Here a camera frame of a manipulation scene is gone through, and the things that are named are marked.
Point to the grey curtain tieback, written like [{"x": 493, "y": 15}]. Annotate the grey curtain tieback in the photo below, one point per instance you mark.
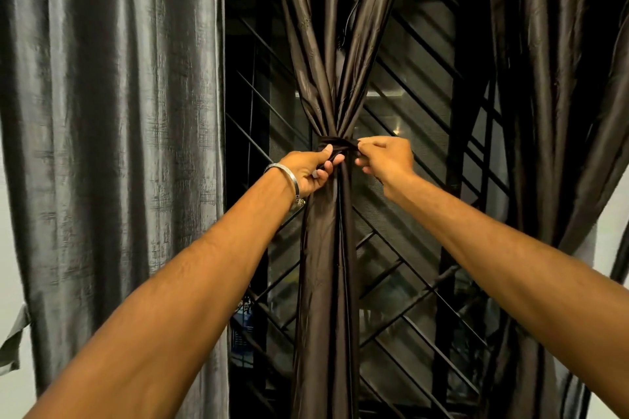
[{"x": 14, "y": 337}]

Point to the person's right forearm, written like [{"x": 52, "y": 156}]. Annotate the person's right forearm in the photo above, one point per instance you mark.
[{"x": 516, "y": 266}]

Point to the person's left thumb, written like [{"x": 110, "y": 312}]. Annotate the person's left thumb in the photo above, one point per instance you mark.
[{"x": 322, "y": 154}]

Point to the grey textured curtain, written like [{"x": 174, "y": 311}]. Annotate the grey textured curtain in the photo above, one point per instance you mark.
[{"x": 113, "y": 148}]

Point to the person's right hand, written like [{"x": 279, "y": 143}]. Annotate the person's right hand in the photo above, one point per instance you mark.
[{"x": 390, "y": 161}]

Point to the person's left hand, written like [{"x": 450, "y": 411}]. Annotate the person's left hand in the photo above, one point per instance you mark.
[{"x": 304, "y": 169}]

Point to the dark brown curtain tieback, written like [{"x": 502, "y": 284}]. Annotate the dark brown curtain tieback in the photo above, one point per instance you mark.
[{"x": 336, "y": 144}]

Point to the tied brown satin curtain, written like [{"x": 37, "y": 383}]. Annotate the tied brown satin curtain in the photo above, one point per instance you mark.
[{"x": 329, "y": 188}]

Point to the person's right thumb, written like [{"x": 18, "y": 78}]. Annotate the person's right thumb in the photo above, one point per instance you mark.
[{"x": 372, "y": 141}]

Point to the person's left forearm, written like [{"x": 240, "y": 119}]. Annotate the person's left forearm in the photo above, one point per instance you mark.
[{"x": 167, "y": 310}]

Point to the black metal window grille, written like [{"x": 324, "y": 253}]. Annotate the black metal window grille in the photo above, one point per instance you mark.
[{"x": 417, "y": 217}]

